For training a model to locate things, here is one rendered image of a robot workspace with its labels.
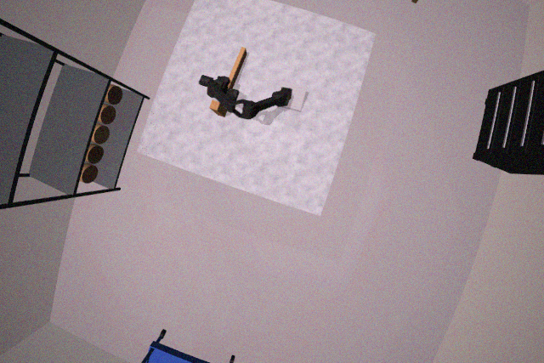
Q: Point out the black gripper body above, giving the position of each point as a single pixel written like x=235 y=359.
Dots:
x=233 y=94

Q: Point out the light brown wooden board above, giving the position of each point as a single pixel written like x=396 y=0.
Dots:
x=236 y=69

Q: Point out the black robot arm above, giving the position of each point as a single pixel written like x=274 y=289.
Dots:
x=250 y=109

